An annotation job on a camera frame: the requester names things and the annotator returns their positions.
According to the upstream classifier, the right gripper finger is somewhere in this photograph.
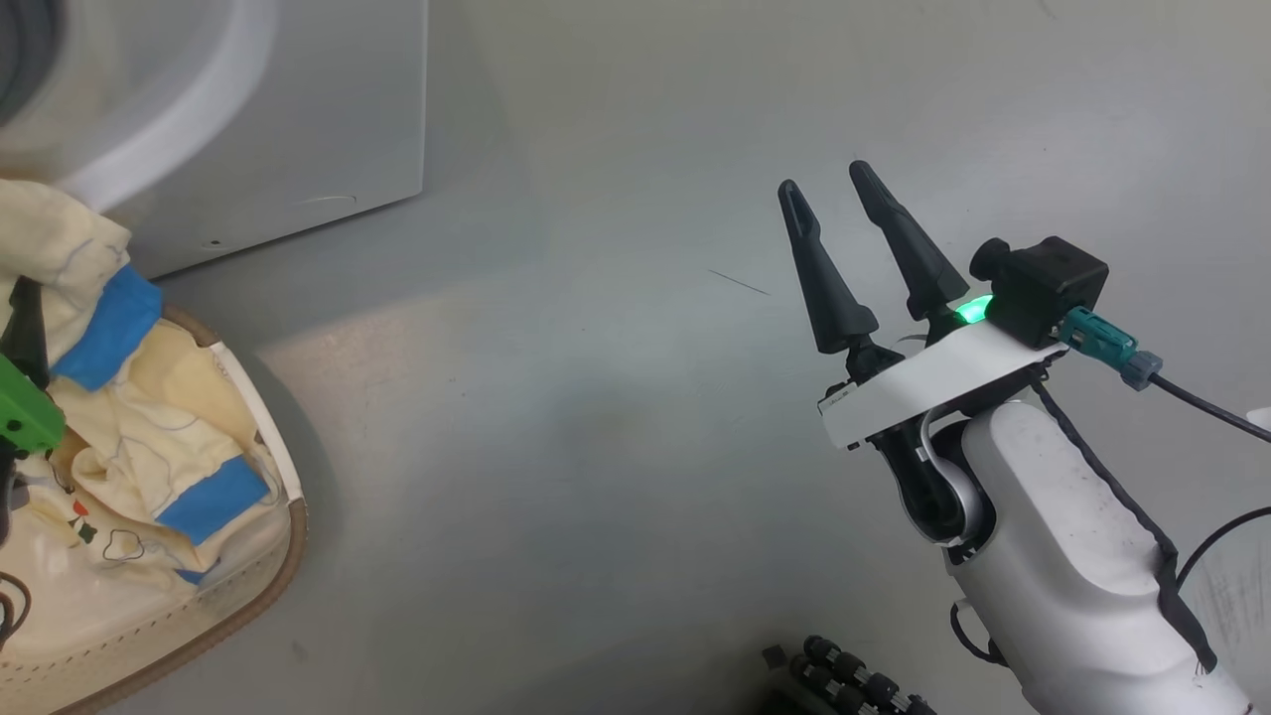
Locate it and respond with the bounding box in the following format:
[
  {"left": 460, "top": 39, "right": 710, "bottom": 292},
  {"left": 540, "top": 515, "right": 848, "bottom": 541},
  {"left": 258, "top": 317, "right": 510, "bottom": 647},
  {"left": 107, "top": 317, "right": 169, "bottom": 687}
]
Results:
[
  {"left": 849, "top": 160, "right": 971, "bottom": 321},
  {"left": 777, "top": 179, "right": 881, "bottom": 356}
]

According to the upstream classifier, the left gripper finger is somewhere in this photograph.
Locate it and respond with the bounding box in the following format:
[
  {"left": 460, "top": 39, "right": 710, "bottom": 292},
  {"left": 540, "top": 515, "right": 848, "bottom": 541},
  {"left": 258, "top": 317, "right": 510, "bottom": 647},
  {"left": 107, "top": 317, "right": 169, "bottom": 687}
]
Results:
[{"left": 0, "top": 276, "right": 51, "bottom": 390}]

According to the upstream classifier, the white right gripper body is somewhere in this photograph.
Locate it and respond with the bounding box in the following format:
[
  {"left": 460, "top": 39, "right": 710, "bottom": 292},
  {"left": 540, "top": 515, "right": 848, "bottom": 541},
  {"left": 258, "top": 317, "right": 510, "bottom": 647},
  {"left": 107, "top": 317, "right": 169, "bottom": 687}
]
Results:
[{"left": 817, "top": 318, "right": 1069, "bottom": 453}]

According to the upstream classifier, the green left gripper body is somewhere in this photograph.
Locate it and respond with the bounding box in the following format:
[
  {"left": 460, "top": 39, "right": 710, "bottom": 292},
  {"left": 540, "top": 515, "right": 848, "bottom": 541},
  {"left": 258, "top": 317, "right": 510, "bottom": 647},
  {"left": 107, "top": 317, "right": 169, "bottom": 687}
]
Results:
[{"left": 0, "top": 353, "right": 69, "bottom": 460}]

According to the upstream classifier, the cream garment with outline prints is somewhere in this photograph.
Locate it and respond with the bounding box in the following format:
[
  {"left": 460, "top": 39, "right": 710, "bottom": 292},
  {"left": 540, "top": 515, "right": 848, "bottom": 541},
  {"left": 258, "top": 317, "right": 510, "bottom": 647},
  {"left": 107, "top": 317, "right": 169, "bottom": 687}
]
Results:
[{"left": 0, "top": 452, "right": 200, "bottom": 597}]

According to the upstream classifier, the cream garment with blue cuffs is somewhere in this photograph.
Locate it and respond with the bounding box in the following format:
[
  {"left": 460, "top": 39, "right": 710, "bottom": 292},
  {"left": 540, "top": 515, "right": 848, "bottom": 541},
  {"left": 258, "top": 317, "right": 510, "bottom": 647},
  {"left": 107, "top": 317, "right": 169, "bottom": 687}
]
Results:
[{"left": 0, "top": 179, "right": 291, "bottom": 587}]

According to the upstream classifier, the grey rubber door gasket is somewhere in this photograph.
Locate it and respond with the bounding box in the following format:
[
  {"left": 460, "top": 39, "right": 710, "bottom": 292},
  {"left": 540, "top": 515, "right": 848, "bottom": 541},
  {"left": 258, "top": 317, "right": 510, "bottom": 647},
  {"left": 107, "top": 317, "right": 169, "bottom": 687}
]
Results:
[{"left": 0, "top": 0, "right": 66, "bottom": 125}]

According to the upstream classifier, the white front-load washing machine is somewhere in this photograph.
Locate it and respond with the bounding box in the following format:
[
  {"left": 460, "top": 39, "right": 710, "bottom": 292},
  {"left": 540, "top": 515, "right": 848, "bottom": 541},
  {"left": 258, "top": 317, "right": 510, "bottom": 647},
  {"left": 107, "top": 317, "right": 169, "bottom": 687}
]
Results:
[{"left": 0, "top": 0, "right": 428, "bottom": 281}]

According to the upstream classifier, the cream perforated basket brown rim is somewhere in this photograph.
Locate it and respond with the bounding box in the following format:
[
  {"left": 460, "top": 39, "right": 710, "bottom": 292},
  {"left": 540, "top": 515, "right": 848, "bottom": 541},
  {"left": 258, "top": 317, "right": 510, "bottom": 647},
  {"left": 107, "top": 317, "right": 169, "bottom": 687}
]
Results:
[{"left": 0, "top": 303, "right": 309, "bottom": 715}]

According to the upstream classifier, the black ribbed connector cluster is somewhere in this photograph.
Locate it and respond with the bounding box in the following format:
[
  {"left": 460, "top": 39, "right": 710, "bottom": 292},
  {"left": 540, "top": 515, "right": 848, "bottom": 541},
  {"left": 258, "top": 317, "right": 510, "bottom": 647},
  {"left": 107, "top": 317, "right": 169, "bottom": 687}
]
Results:
[{"left": 760, "top": 636, "right": 939, "bottom": 715}]

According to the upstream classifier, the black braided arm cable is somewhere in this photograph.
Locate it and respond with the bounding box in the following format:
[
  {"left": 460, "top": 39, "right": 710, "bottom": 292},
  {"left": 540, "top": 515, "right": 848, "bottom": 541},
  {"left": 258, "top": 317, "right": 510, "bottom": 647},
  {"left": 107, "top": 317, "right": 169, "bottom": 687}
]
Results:
[{"left": 1033, "top": 382, "right": 1217, "bottom": 676}]

